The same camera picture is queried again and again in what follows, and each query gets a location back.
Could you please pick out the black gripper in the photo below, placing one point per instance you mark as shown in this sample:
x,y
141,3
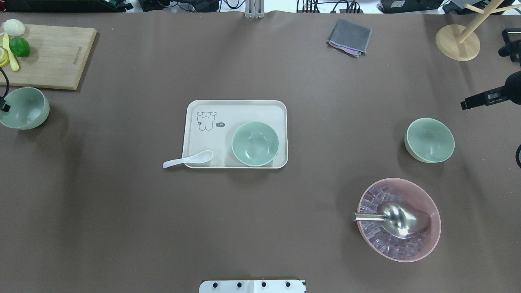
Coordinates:
x,y
513,87

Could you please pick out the green bowl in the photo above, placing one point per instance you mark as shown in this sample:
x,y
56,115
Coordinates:
x,y
29,109
429,141
255,144

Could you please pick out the yellow plastic knife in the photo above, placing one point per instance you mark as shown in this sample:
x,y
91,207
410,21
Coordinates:
x,y
12,60

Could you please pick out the lemon slices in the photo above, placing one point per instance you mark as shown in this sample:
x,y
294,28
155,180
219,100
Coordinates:
x,y
4,57

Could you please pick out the green lime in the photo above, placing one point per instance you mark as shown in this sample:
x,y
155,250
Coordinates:
x,y
19,47

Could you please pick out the wooden mug tree stand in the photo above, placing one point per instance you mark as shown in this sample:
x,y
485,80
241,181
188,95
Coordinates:
x,y
461,43

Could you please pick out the wooden cutting board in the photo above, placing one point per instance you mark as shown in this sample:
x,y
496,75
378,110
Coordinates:
x,y
57,59

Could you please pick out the white garlic bulb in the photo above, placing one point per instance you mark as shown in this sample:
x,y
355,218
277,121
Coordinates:
x,y
14,27

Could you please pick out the purple cloth under grey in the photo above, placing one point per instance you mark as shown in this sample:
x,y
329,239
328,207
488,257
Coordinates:
x,y
349,51

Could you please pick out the metal ice scoop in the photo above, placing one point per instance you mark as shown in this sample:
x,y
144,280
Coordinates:
x,y
397,219

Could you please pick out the grey folded cloth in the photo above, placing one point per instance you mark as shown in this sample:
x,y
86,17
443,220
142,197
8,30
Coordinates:
x,y
350,35

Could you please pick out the clear ice cubes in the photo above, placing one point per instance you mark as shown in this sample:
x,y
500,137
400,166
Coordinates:
x,y
380,239

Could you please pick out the white ceramic spoon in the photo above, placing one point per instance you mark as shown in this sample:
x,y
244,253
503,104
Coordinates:
x,y
199,158

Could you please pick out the beige rabbit tray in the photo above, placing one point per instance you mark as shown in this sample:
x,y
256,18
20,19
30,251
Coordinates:
x,y
211,124

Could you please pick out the green bowl on tray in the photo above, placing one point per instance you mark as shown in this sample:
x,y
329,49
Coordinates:
x,y
255,144

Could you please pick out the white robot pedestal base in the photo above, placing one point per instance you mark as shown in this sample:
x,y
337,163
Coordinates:
x,y
253,286

